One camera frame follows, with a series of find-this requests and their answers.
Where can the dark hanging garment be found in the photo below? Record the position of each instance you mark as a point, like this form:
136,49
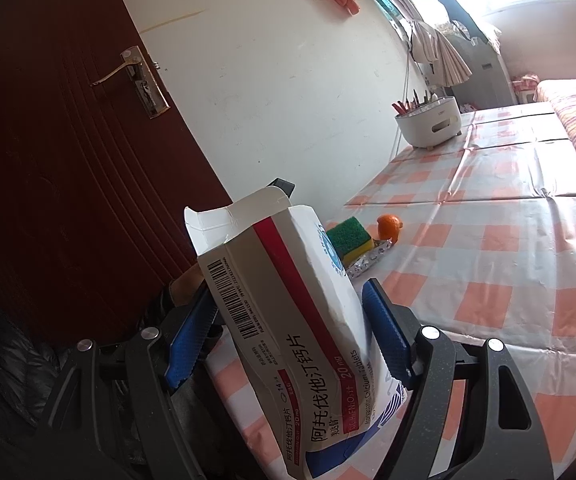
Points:
460,12

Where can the striped hanging cloth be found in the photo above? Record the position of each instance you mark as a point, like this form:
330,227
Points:
440,55

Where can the orange tangerine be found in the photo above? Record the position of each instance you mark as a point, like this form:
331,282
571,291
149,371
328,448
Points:
388,226

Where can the silver foil wrapper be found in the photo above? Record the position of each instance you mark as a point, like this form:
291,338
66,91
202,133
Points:
370,257

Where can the white utensil holder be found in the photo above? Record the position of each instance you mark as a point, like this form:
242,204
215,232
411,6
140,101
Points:
430,125

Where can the green and yellow sponge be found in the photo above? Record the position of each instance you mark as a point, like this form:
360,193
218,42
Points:
350,240

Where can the black plastic bag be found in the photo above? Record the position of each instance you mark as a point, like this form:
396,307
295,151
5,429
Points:
13,360

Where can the dark red door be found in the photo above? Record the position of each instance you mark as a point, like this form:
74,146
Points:
68,170

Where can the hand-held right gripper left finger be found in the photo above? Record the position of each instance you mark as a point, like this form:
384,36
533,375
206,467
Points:
188,341

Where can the person's left hand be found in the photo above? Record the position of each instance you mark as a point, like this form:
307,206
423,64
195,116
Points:
185,287

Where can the red and white bag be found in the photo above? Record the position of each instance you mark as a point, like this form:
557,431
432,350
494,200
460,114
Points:
525,87

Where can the grey washing machine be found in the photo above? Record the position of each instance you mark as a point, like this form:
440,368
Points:
485,72

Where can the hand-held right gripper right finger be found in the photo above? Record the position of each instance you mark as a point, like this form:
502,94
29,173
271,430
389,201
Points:
385,331

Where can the white red-striped medicine box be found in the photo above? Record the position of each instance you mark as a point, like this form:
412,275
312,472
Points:
293,320

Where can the bunch of chopsticks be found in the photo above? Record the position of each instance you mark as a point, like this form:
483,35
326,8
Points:
415,101

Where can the orange checkered tablecloth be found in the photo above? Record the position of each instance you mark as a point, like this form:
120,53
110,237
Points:
492,240

